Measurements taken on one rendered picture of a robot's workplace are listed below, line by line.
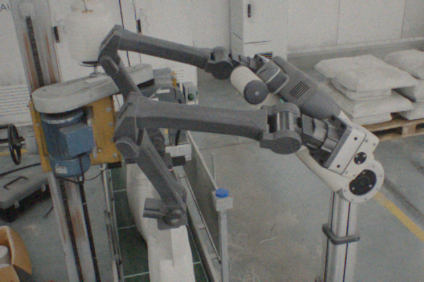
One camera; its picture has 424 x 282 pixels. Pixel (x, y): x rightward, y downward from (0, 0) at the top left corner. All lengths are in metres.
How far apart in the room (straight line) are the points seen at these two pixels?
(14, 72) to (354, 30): 4.38
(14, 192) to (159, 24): 2.06
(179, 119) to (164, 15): 3.67
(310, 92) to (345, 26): 5.63
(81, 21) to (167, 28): 3.08
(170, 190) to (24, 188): 2.53
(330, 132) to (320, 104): 0.15
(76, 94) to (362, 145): 1.04
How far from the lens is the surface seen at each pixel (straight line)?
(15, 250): 3.14
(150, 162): 1.28
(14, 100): 4.95
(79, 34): 1.75
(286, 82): 1.42
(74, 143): 1.80
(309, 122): 1.16
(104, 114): 2.05
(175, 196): 1.42
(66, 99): 1.80
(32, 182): 3.90
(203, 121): 1.12
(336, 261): 1.82
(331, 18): 6.80
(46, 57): 2.03
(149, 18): 4.74
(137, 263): 2.58
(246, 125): 1.12
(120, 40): 1.61
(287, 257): 3.16
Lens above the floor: 2.00
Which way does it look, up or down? 26 degrees down
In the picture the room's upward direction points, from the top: 2 degrees counter-clockwise
